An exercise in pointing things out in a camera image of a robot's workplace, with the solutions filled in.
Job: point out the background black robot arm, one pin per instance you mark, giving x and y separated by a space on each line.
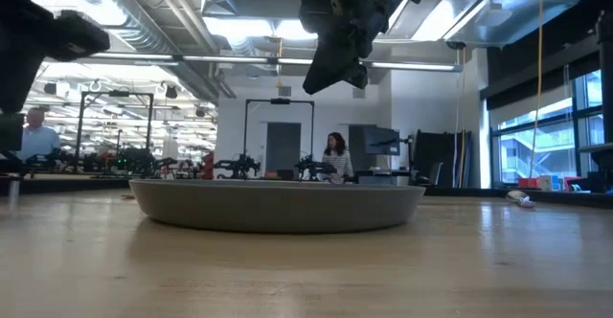
239 165
313 167

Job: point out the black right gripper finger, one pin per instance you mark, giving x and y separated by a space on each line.
328 66
358 76

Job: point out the grey round plate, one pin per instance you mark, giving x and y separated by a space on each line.
278 208

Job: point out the black vertical post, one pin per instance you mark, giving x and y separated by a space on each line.
606 78

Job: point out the long ceiling light bar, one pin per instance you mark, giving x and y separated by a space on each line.
230 59

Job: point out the black dome camera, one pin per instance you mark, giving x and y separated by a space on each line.
456 45

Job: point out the black wall-mounted monitor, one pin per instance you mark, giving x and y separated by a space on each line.
380 141

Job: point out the lavender spoon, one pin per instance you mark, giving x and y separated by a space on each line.
521 198

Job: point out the person at robot station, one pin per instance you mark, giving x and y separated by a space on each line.
37 138

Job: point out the black metal station frame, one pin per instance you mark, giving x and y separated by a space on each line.
245 131
82 131

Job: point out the black standing panel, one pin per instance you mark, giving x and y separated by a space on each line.
445 157

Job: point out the white box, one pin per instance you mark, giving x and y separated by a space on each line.
545 182

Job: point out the red box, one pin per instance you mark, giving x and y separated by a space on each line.
528 183

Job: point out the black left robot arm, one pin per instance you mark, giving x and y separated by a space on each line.
16 45

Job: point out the person by grey door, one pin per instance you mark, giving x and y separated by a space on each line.
337 160

